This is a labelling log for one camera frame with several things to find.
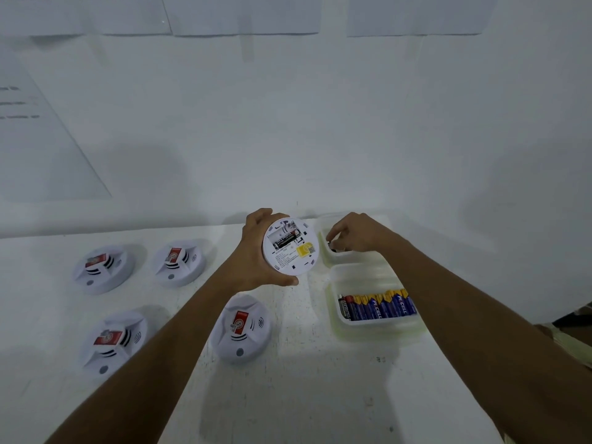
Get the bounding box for person's right hand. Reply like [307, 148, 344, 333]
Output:
[326, 212, 411, 256]

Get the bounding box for person's right forearm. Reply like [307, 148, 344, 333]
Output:
[388, 239, 592, 444]

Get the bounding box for row of blue yellow batteries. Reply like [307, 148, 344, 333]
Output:
[353, 289, 418, 321]

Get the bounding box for person's left forearm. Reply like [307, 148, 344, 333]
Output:
[46, 271, 249, 444]

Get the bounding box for clear plastic container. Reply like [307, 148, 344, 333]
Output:
[316, 215, 392, 269]
[325, 263, 426, 331]

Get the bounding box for white smoke detector red label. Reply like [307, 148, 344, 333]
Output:
[79, 311, 149, 380]
[262, 218, 320, 277]
[152, 241, 207, 288]
[210, 294, 273, 364]
[72, 246, 136, 295]

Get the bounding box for black bar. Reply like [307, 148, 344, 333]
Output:
[553, 313, 592, 328]

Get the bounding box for person's left hand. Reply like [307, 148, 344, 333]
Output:
[225, 207, 300, 294]

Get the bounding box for green brown patterned floor mat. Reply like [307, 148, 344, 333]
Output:
[504, 302, 592, 444]

